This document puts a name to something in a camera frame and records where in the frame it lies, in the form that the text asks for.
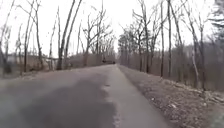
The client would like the grey asphalt path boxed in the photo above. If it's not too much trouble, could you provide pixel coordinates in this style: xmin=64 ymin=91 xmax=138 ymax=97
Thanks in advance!
xmin=0 ymin=63 xmax=174 ymax=128

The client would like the row of bare trees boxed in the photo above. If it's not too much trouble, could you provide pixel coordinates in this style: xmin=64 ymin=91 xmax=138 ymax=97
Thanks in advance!
xmin=0 ymin=0 xmax=117 ymax=78

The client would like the gravel and leaf verge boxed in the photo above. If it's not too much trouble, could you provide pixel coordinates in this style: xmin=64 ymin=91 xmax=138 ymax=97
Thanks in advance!
xmin=117 ymin=64 xmax=224 ymax=128

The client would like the wood of trees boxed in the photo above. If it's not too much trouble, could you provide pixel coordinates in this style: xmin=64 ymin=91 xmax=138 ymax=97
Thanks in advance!
xmin=116 ymin=0 xmax=224 ymax=93

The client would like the dry grass verge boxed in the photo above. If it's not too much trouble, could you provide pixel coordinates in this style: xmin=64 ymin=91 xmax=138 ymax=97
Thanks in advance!
xmin=0 ymin=66 xmax=61 ymax=83

